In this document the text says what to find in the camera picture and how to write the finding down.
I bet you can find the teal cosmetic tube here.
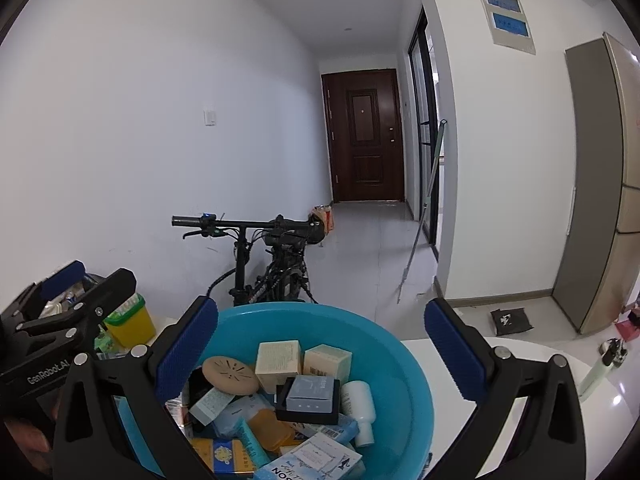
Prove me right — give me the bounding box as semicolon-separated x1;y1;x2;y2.
234;418;271;469

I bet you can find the yellow blue cigarette pack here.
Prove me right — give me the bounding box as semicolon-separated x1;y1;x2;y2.
190;438;255;479

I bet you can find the grey refrigerator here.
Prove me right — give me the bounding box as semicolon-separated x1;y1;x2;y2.
552;34;639;335

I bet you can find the dark brown door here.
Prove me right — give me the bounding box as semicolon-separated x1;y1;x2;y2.
321;68;405;202

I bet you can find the black box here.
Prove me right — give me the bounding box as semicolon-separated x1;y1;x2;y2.
274;375;340;426

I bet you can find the green lotion pump bottle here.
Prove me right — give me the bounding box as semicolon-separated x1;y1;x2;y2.
577;338;628;402

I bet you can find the wall light switch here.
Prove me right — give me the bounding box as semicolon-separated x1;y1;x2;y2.
203;110;217;127

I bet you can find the wall electrical panel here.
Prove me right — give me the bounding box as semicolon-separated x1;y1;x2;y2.
480;0;536;55

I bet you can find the black bicycle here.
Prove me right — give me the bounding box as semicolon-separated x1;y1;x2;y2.
171;214;326;307

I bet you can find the grey lighter case box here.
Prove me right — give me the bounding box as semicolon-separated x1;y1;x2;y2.
285;375;340;414

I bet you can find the cream square box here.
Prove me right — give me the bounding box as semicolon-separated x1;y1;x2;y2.
255;340;303;394

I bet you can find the yellow green bin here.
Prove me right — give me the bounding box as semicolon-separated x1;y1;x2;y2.
104;292;156;348

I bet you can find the light blue Raison box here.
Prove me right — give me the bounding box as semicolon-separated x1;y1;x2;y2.
254;434;362;480

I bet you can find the black bag on floor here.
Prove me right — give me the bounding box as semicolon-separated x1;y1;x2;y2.
490;308;533;337

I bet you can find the white small bottle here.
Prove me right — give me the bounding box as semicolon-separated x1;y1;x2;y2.
341;380;376;448

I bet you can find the person's left hand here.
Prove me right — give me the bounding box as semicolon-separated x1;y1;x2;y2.
1;389;62;479

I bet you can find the blue plastic basin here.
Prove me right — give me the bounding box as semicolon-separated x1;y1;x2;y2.
113;301;435;480

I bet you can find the orange plastic case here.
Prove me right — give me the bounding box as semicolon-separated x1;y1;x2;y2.
248;408;295;453

